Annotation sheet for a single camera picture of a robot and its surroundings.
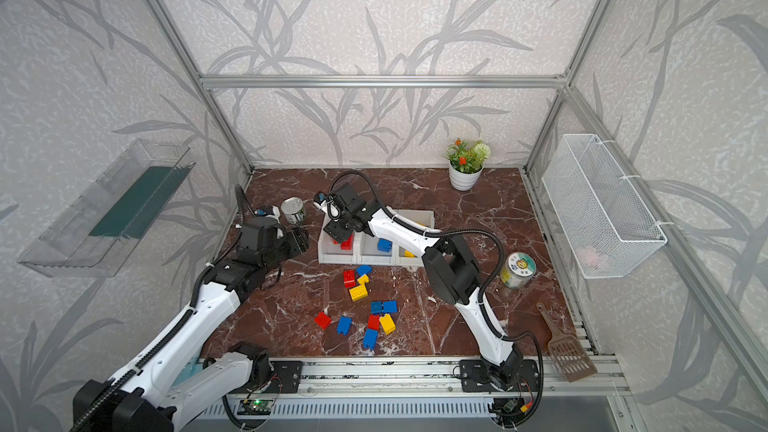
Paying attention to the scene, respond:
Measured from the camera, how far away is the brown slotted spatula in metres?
0.75

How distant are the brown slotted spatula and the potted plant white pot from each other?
524 mm

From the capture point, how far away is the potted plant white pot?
1.04 metres
